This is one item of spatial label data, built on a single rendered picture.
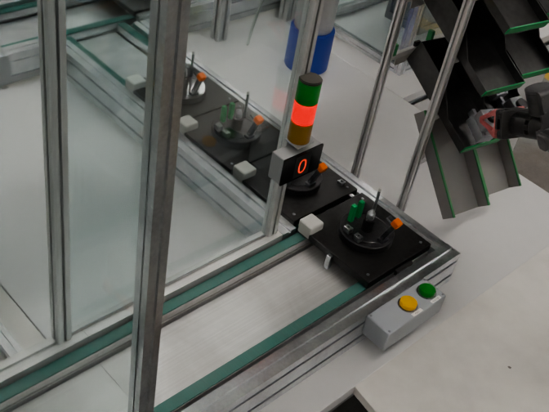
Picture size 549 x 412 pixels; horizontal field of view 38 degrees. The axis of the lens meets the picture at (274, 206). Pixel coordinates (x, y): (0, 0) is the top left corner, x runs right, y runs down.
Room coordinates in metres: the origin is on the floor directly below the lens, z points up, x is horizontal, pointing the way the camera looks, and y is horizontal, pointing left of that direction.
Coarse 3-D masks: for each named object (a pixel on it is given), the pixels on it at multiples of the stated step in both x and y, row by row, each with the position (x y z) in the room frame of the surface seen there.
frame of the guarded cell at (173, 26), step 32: (160, 0) 0.74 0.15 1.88; (160, 32) 0.73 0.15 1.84; (160, 64) 0.73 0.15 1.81; (160, 96) 0.73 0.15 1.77; (160, 128) 0.73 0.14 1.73; (160, 160) 0.73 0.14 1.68; (160, 192) 0.74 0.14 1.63; (160, 224) 0.74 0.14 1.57; (160, 256) 0.74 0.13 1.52; (160, 288) 0.74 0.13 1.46; (160, 320) 0.75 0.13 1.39
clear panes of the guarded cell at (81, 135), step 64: (0, 0) 0.61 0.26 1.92; (64, 0) 0.65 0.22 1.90; (128, 0) 0.71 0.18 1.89; (0, 64) 0.60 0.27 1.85; (64, 64) 0.65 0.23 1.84; (128, 64) 0.71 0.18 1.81; (0, 128) 0.60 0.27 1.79; (64, 128) 0.65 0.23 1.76; (128, 128) 0.71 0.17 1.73; (0, 192) 0.59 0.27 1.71; (64, 192) 0.65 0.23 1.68; (128, 192) 0.71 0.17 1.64; (0, 256) 0.59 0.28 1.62; (64, 256) 0.65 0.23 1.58; (128, 256) 0.72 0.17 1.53; (0, 320) 0.58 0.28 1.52; (64, 320) 0.65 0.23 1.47; (128, 320) 0.72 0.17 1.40; (0, 384) 0.58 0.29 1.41; (64, 384) 0.64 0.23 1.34; (128, 384) 0.73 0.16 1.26
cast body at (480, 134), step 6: (468, 114) 1.70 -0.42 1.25; (474, 114) 1.68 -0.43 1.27; (480, 114) 1.65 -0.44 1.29; (468, 120) 1.68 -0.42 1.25; (474, 120) 1.66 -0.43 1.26; (486, 120) 1.64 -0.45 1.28; (492, 120) 1.64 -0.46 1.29; (468, 126) 1.67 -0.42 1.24; (474, 126) 1.66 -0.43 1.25; (480, 126) 1.64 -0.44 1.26; (492, 126) 1.64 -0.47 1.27; (474, 132) 1.65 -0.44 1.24; (480, 132) 1.63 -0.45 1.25; (486, 132) 1.64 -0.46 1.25; (474, 138) 1.64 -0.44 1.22; (480, 138) 1.63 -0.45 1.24; (486, 138) 1.64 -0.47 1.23; (492, 138) 1.65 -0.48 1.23
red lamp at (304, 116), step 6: (294, 102) 1.44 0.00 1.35; (294, 108) 1.43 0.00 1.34; (300, 108) 1.42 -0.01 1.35; (306, 108) 1.42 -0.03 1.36; (312, 108) 1.42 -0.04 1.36; (294, 114) 1.43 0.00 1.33; (300, 114) 1.42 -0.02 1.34; (306, 114) 1.42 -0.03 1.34; (312, 114) 1.43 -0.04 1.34; (294, 120) 1.42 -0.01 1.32; (300, 120) 1.42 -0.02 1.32; (306, 120) 1.42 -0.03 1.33; (312, 120) 1.43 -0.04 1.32; (306, 126) 1.42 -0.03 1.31
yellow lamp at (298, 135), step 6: (294, 126) 1.42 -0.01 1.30; (300, 126) 1.42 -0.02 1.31; (312, 126) 1.44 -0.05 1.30; (288, 132) 1.43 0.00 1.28; (294, 132) 1.42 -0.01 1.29; (300, 132) 1.42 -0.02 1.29; (306, 132) 1.42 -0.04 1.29; (288, 138) 1.43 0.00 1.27; (294, 138) 1.42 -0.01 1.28; (300, 138) 1.42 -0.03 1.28; (306, 138) 1.43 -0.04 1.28; (300, 144) 1.42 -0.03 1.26
